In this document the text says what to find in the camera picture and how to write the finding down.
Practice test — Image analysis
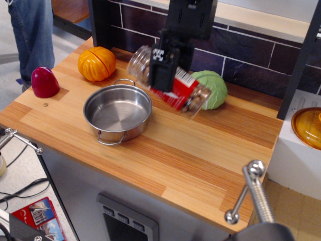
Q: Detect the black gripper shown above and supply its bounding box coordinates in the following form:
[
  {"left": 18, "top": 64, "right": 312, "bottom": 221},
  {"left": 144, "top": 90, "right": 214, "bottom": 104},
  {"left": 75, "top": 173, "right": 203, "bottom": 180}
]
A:
[{"left": 149, "top": 29, "right": 195, "bottom": 92}]

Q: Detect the almond jar with red label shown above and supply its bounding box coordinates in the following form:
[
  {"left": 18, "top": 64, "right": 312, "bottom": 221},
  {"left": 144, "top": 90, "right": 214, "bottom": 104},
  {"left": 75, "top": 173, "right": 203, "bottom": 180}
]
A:
[{"left": 127, "top": 45, "right": 212, "bottom": 119}]

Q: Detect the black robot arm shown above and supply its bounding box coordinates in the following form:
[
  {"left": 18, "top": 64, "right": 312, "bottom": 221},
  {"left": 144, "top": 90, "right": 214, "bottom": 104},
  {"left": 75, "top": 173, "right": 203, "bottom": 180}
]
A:
[{"left": 148, "top": 0, "right": 218, "bottom": 92}]

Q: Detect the stainless steel pot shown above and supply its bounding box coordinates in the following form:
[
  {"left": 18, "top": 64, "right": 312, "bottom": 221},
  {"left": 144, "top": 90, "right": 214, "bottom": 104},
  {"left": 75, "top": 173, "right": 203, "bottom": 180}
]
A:
[{"left": 83, "top": 79, "right": 152, "bottom": 146}]

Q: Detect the green toy cabbage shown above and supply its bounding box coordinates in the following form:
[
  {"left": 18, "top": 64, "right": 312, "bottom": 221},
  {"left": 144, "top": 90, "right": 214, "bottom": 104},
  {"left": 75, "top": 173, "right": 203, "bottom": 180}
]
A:
[{"left": 192, "top": 70, "right": 228, "bottom": 110}]

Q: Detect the orange toy pumpkin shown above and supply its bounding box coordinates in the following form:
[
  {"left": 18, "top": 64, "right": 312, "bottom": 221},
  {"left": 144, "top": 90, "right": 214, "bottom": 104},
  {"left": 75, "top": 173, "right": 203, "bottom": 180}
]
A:
[{"left": 78, "top": 47, "right": 116, "bottom": 82}]

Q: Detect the dark red toy vegetable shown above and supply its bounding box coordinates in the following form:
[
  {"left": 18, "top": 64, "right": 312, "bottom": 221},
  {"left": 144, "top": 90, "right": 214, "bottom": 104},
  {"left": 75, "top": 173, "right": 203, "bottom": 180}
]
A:
[{"left": 31, "top": 67, "right": 60, "bottom": 98}]

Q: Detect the person in blue jeans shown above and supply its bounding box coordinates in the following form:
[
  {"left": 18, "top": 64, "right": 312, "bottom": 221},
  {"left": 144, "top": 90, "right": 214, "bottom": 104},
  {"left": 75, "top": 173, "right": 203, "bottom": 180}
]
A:
[{"left": 6, "top": 0, "right": 55, "bottom": 91}]

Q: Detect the amber glass lid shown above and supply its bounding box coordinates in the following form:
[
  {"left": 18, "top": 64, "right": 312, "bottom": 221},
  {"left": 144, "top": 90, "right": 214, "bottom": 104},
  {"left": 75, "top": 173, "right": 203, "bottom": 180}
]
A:
[{"left": 291, "top": 107, "right": 320, "bottom": 150}]

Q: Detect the grey oven control panel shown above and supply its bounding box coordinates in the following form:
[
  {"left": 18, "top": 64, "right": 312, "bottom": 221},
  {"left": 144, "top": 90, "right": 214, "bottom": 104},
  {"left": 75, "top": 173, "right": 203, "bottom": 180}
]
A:
[{"left": 96, "top": 194, "right": 159, "bottom": 241}]

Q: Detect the left metal clamp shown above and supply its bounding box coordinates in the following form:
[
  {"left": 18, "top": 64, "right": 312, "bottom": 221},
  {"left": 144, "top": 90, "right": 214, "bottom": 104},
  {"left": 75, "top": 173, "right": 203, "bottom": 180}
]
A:
[{"left": 0, "top": 128, "right": 44, "bottom": 155}]

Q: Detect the metal clamp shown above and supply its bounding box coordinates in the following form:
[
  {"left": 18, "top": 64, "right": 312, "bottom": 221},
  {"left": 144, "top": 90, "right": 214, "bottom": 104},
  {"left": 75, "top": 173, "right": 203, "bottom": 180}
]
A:
[
  {"left": 0, "top": 128, "right": 44, "bottom": 155},
  {"left": 225, "top": 160, "right": 294, "bottom": 240}
]

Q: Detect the red postcard booklet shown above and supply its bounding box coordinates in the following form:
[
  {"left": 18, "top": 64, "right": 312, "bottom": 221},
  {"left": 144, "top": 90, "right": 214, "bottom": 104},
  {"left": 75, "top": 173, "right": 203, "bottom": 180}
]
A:
[{"left": 12, "top": 197, "right": 66, "bottom": 241}]

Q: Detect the right metal clamp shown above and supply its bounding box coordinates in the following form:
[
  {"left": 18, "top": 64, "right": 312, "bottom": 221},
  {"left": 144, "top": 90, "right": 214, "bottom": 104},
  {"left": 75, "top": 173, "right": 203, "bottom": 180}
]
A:
[{"left": 225, "top": 160, "right": 294, "bottom": 240}]

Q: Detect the black shelf post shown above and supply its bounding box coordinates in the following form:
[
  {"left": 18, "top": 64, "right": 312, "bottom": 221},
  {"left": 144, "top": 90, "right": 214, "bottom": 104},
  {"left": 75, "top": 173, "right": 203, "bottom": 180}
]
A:
[{"left": 277, "top": 1, "right": 320, "bottom": 120}]

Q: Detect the black cable on floor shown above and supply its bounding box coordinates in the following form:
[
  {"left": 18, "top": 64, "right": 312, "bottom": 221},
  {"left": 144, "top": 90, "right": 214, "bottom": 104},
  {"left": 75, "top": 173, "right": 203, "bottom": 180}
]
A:
[{"left": 0, "top": 144, "right": 51, "bottom": 211}]

